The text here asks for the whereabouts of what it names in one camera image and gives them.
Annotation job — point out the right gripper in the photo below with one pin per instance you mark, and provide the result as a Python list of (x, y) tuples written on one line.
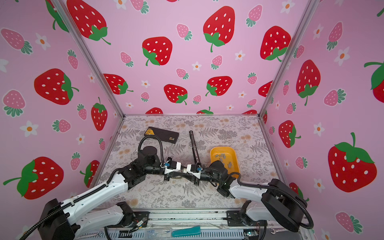
[(196, 180)]

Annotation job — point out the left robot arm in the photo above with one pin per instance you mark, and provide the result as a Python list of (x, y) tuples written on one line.
[(76, 216)]

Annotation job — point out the yellow plastic tray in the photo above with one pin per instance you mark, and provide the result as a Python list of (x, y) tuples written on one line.
[(227, 156)]

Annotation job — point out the aluminium rail frame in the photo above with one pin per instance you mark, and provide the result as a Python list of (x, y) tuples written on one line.
[(161, 223)]

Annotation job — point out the black tool case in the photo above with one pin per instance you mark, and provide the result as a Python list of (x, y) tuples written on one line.
[(164, 135)]

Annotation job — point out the teal handled tool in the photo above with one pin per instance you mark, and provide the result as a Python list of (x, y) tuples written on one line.
[(194, 231)]

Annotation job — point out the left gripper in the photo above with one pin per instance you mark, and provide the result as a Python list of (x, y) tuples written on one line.
[(178, 165)]

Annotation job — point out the black stapler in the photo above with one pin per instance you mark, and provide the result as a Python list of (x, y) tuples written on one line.
[(194, 149)]

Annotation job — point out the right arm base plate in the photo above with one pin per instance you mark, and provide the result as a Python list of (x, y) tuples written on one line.
[(240, 219)]

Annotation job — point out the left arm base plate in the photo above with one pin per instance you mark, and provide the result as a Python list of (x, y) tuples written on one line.
[(130, 220)]

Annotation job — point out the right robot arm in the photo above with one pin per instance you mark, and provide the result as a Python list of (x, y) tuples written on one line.
[(283, 204)]

